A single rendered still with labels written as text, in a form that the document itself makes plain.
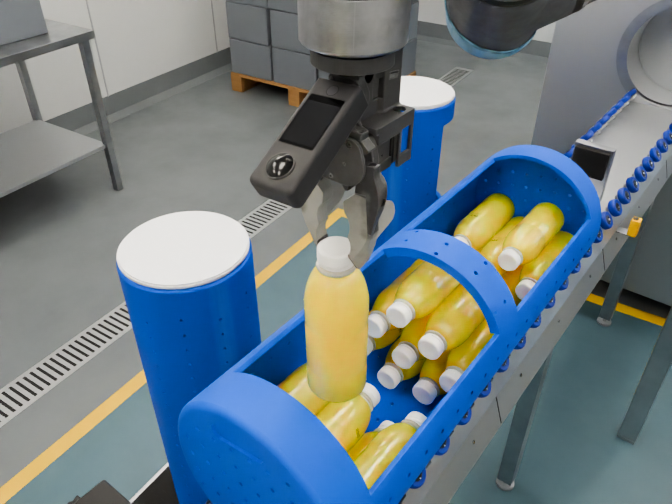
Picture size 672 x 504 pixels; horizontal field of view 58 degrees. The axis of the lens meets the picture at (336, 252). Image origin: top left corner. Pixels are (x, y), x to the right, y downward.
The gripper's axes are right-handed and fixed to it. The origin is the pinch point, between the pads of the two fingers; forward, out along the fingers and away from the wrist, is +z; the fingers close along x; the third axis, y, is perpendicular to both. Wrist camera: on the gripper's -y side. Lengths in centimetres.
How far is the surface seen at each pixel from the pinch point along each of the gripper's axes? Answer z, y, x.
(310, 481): 22.7, -10.2, -4.6
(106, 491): 43, -19, 26
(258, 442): 20.7, -11.0, 2.1
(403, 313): 26.7, 22.6, 4.3
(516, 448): 121, 85, -4
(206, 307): 46, 19, 47
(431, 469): 50, 17, -7
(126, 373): 144, 41, 135
